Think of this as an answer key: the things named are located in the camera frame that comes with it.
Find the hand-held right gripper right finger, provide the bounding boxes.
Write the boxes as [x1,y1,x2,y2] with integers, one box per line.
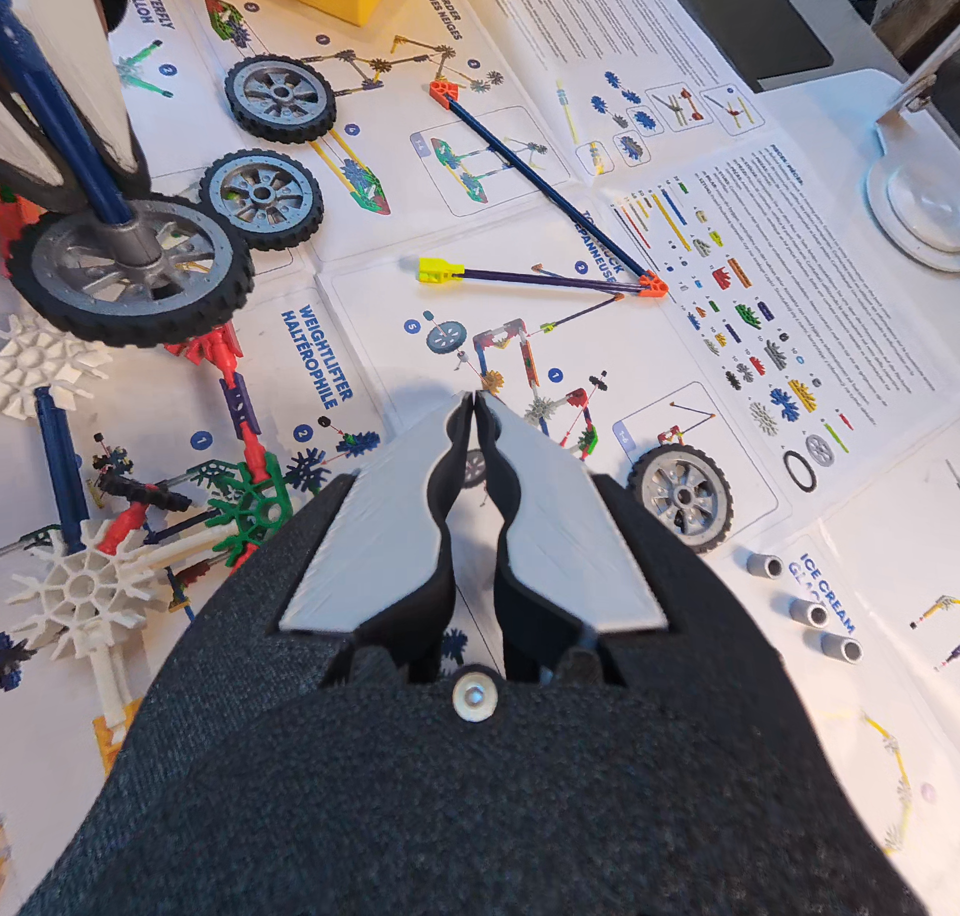
[473,391,669,677]

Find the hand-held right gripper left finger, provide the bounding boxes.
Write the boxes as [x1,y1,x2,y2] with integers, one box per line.
[278,391,474,677]

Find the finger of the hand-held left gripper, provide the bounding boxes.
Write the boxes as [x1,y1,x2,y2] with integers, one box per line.
[0,99,76,209]
[23,0,151,208]

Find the small black toy wheel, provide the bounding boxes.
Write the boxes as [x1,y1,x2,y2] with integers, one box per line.
[200,148,325,250]
[8,193,253,350]
[627,444,736,554]
[225,55,337,145]

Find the colourful construction toy model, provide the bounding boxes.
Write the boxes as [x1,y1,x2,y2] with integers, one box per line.
[0,196,301,775]

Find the grey desk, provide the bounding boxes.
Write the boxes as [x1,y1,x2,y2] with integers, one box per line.
[0,0,960,916]

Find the printed instruction sheet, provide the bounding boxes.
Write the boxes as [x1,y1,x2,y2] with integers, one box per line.
[0,0,960,916]

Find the blue rod V-shaped assembly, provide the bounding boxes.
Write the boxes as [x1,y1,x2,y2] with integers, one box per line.
[402,79,670,299]

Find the white stand base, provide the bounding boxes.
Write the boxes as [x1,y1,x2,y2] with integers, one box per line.
[867,31,960,275]

